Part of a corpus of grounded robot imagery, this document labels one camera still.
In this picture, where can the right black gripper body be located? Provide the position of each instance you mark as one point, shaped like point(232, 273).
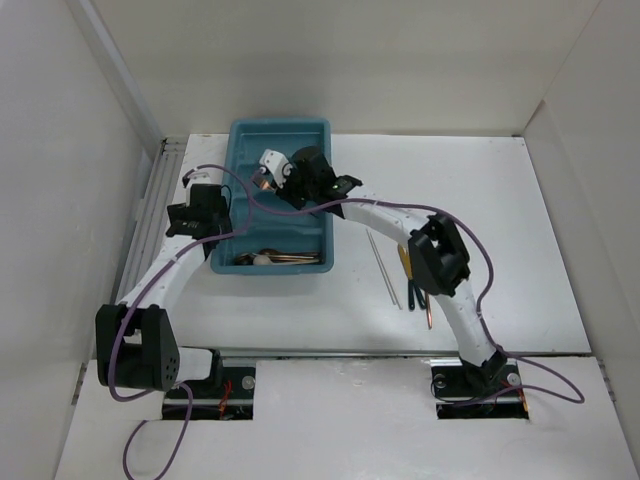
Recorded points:
point(296, 192)

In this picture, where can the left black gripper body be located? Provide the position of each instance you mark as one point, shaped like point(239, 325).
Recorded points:
point(178, 211)

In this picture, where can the dark wooden spoon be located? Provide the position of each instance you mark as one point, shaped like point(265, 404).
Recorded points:
point(276, 253)

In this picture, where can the white plastic spoon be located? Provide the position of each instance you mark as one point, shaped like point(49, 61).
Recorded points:
point(263, 260)

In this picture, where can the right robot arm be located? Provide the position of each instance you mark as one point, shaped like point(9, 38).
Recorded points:
point(438, 257)

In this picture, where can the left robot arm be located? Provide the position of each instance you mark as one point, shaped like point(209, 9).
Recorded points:
point(135, 344)

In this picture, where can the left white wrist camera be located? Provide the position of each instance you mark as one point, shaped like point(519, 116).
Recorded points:
point(196, 177)

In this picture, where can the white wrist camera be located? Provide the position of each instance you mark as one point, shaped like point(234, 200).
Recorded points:
point(277, 165)
point(196, 177)

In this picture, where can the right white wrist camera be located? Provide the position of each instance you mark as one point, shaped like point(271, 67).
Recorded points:
point(277, 165)

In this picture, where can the aluminium frame rail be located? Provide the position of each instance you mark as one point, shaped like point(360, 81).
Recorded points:
point(155, 183)

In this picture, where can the gold green-handled chopstick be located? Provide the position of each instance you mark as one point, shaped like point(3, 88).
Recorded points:
point(419, 297)
point(404, 258)

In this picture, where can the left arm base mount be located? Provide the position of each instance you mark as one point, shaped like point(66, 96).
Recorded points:
point(227, 394)

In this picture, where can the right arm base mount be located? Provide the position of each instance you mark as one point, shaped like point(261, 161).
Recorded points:
point(457, 399)

